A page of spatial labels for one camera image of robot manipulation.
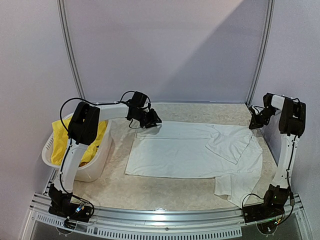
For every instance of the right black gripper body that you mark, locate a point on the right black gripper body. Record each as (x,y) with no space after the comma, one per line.
(258,120)

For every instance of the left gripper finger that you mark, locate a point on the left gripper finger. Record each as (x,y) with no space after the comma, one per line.
(150,125)
(156,118)

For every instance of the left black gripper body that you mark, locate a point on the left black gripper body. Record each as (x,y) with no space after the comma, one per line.
(144,118)

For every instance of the white t-shirt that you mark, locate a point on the white t-shirt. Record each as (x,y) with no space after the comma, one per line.
(231,154)

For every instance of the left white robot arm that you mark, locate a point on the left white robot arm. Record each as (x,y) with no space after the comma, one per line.
(82,130)

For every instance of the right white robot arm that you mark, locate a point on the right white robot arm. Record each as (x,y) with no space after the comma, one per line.
(291,126)

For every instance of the yellow garment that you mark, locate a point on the yellow garment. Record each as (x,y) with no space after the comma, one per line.
(60,140)

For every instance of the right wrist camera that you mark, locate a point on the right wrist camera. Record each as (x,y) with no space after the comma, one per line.
(254,110)

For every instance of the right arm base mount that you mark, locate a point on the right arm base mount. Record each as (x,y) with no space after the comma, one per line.
(264,211)

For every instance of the front aluminium rail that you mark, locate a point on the front aluminium rail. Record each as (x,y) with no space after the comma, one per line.
(124,224)

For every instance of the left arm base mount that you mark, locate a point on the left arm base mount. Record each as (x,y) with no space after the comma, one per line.
(69,206)

